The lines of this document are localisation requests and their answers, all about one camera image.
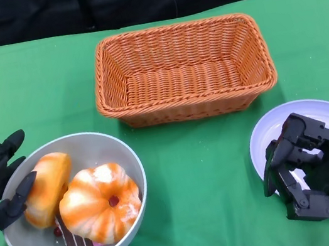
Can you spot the pumpkin-shaped orange bread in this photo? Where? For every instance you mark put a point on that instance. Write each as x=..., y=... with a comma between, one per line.
x=97, y=211

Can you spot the round orange-white bread bun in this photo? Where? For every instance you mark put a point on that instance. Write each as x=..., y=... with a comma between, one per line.
x=48, y=185

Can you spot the orange wicker basket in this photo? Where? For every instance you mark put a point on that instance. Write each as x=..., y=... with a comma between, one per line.
x=184, y=74

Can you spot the layered chocolate cake slice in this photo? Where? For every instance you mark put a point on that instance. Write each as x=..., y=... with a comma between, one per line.
x=77, y=245

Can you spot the white round bowl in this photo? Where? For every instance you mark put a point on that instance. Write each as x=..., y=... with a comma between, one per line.
x=102, y=150

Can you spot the white round plate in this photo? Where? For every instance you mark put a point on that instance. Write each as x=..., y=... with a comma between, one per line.
x=268, y=130

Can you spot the green tablecloth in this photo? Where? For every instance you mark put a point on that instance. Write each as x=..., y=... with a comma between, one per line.
x=18, y=91

